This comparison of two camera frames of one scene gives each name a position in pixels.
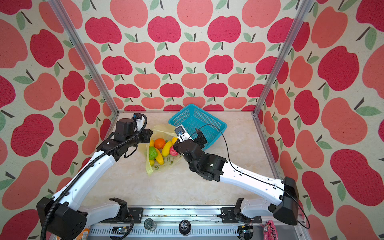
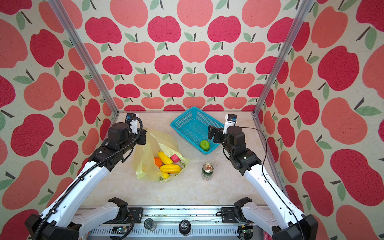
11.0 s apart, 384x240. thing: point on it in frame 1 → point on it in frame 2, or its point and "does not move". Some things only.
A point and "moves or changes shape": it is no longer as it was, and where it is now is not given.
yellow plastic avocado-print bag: x=160 y=154 moves or changes shape
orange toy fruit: x=159 y=143 → x=158 y=162
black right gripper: x=202 y=141 → x=212 y=132
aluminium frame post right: x=287 y=48 does not move
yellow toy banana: x=166 y=149 → x=165 y=158
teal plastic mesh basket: x=193 y=117 does not move
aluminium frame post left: x=60 y=12 does not move
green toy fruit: x=153 y=153 moves or changes shape
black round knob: x=184 y=227 does not move
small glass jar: x=149 y=224 does not move
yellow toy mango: x=159 y=158 → x=170 y=168
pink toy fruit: x=173 y=152 → x=175 y=158
